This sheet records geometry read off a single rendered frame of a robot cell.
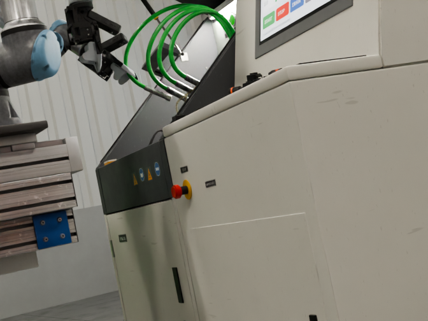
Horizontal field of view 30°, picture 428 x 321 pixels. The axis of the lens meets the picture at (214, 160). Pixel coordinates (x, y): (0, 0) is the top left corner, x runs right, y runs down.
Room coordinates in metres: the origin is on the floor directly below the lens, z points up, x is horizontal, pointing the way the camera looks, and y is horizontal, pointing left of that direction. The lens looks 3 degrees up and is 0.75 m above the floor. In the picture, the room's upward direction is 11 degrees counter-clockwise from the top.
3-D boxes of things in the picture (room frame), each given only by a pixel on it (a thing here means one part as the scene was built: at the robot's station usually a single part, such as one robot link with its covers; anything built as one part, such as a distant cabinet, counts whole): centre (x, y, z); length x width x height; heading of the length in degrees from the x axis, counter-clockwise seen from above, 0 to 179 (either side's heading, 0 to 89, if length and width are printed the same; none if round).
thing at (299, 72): (1.87, -0.12, 0.96); 0.70 x 0.22 x 0.03; 25
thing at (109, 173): (2.46, 0.25, 0.87); 0.62 x 0.04 x 0.16; 25
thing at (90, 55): (2.42, 0.30, 1.27); 0.06 x 0.03 x 0.09; 115
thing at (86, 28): (2.44, 0.31, 1.37); 0.09 x 0.08 x 0.12; 115
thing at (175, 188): (2.04, 0.10, 0.80); 0.05 x 0.04 x 0.05; 25
